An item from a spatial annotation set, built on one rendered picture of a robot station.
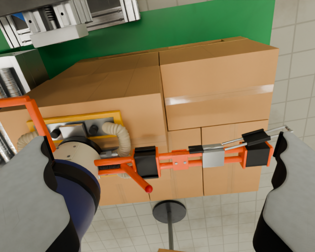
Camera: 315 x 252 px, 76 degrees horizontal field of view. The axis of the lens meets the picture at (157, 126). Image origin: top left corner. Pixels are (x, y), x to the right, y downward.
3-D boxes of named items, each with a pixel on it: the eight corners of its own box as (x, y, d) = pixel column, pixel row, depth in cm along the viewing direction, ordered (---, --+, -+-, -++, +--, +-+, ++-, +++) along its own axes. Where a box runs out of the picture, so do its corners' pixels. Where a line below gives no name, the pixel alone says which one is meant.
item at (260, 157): (237, 159, 70) (242, 169, 65) (239, 141, 66) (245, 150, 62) (262, 157, 69) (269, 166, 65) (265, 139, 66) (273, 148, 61)
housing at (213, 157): (199, 160, 70) (202, 169, 66) (199, 144, 67) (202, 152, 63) (220, 158, 70) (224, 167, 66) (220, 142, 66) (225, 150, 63)
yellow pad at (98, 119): (39, 142, 78) (32, 150, 74) (28, 119, 73) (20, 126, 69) (125, 133, 77) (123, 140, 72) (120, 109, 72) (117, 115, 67)
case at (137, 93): (72, 142, 127) (39, 191, 92) (47, 79, 107) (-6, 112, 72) (167, 131, 123) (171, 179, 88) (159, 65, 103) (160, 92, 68)
